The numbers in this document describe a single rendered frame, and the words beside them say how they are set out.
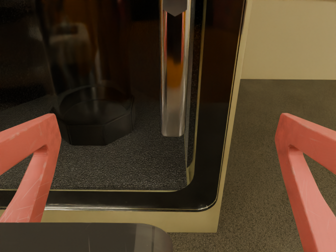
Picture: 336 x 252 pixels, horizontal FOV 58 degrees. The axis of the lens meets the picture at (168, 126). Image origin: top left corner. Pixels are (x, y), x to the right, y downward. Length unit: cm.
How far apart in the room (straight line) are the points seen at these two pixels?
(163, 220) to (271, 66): 49
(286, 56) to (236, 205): 43
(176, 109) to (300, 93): 52
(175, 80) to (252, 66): 56
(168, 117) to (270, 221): 24
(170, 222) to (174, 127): 18
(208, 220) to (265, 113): 29
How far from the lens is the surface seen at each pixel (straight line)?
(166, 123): 18
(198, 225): 35
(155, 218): 34
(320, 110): 63
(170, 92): 17
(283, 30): 71
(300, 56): 75
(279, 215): 40
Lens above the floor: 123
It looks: 34 degrees down
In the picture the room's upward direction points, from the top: straight up
